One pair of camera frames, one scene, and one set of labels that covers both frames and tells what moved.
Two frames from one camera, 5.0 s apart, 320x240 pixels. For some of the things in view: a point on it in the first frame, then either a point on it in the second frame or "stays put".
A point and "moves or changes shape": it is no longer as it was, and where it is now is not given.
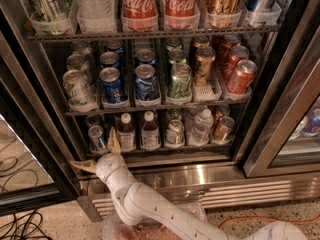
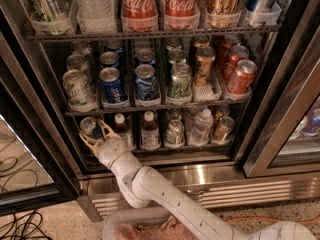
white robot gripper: [107, 167] → [109, 151]
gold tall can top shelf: [222, 3] stays put
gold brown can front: [206, 57] stays put
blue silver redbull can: [96, 140] moves or changes shape
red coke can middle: [237, 54] stays put
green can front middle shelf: [181, 82] stays put
